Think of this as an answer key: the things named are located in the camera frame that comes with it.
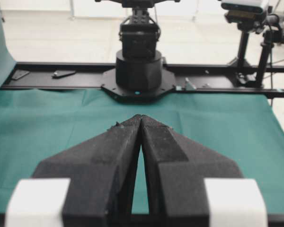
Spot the black clamp pole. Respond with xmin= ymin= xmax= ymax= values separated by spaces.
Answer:
xmin=236 ymin=14 xmax=284 ymax=88

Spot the green table cloth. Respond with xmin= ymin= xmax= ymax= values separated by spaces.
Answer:
xmin=0 ymin=8 xmax=284 ymax=215

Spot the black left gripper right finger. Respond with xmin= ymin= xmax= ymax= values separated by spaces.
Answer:
xmin=141 ymin=114 xmax=267 ymax=227

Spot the white camera on stand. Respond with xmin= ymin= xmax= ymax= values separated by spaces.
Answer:
xmin=221 ymin=0 xmax=269 ymax=34

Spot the black mounting rail frame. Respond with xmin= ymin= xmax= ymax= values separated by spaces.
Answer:
xmin=0 ymin=62 xmax=284 ymax=99

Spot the small metal bracket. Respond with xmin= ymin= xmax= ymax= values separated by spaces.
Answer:
xmin=185 ymin=78 xmax=197 ymax=91

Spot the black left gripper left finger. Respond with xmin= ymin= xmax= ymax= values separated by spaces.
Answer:
xmin=5 ymin=114 xmax=142 ymax=227

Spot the black bar with screw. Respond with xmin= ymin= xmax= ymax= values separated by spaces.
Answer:
xmin=52 ymin=70 xmax=76 ymax=79

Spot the black tripod stand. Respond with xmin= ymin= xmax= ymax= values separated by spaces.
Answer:
xmin=227 ymin=31 xmax=256 ymax=72

